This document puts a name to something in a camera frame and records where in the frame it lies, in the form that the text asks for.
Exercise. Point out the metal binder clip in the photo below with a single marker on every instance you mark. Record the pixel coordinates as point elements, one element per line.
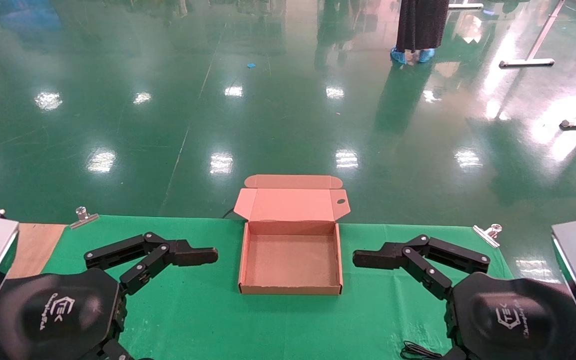
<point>485,236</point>
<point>84,219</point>

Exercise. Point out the green table cloth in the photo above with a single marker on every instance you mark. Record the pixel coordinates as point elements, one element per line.
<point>193,310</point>

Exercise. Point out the white table leg frame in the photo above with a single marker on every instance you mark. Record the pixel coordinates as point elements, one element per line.
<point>527,62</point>

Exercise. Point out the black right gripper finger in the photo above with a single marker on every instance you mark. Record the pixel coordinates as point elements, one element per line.
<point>377,256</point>

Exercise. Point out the person in black skirt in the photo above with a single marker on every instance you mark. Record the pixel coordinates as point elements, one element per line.
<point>420,25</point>

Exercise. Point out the blue shoe cover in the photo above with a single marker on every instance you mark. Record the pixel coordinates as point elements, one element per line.
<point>426,55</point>
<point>398,56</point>

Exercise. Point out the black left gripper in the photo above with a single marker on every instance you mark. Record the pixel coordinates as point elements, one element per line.
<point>58,315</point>

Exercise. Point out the open brown cardboard box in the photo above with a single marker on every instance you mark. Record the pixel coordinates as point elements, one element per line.
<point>292,260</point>

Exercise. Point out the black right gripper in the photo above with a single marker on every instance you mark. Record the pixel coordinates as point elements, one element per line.
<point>512,320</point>

